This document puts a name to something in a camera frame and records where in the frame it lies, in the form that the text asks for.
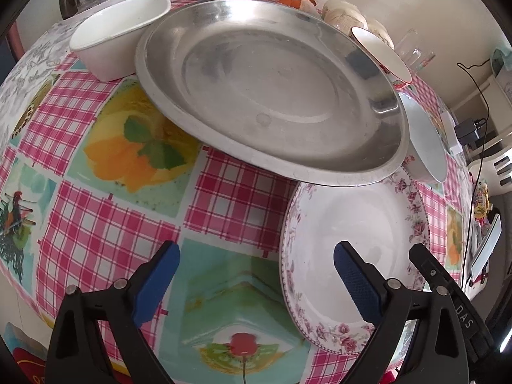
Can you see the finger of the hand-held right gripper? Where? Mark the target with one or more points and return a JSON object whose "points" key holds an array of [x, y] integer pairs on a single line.
{"points": [[424, 258]]}

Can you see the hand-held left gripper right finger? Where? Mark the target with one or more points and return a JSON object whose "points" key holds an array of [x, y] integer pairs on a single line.
{"points": [[356, 284]]}

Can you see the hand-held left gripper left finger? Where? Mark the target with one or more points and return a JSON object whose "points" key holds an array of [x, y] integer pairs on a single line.
{"points": [[156, 284]]}

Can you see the floral rimmed white plate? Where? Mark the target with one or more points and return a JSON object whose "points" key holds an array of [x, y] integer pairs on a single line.
{"points": [[352, 216]]}

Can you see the white square bowl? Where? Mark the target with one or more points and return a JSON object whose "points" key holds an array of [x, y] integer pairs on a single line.
{"points": [[116, 28]]}

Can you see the white flat device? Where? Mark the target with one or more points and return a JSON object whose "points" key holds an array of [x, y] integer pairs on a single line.
{"points": [[486, 246]]}

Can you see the yellow red packet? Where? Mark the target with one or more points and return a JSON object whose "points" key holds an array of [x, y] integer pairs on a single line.
{"points": [[481, 204]]}

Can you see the pink checked tablecloth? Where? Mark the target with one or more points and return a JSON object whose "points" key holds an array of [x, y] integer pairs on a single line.
{"points": [[100, 208]]}

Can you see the white plastic chair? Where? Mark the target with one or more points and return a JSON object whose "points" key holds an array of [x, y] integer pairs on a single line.
{"points": [[490, 170]]}

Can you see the light blue bowl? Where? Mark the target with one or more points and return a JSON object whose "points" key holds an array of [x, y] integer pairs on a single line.
{"points": [[428, 144]]}

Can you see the black charger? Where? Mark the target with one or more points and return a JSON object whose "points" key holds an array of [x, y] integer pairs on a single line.
{"points": [[468, 130]]}

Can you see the red printed bag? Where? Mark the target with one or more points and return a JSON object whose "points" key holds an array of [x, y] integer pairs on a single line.
{"points": [[30, 362]]}

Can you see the white shelf unit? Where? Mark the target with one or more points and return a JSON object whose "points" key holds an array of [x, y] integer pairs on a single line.
{"points": [[472, 100]]}

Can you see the white storage box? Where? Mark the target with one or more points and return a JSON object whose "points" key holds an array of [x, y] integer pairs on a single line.
{"points": [[504, 80]]}

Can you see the clear drinking glass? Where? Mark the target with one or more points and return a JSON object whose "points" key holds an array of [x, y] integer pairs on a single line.
{"points": [[424, 59], [406, 42]]}

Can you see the teal cloth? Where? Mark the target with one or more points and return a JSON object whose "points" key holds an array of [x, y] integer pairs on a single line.
{"points": [[500, 60]]}

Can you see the red rimmed white bowl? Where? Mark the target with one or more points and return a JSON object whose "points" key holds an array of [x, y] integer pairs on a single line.
{"points": [[380, 50]]}

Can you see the large steel plate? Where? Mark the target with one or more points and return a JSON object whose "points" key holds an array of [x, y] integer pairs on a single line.
{"points": [[272, 88]]}

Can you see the grey floral cloth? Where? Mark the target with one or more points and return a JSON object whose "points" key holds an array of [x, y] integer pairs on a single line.
{"points": [[28, 68]]}

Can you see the beige bagged food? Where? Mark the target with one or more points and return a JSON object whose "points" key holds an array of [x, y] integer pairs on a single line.
{"points": [[344, 16]]}

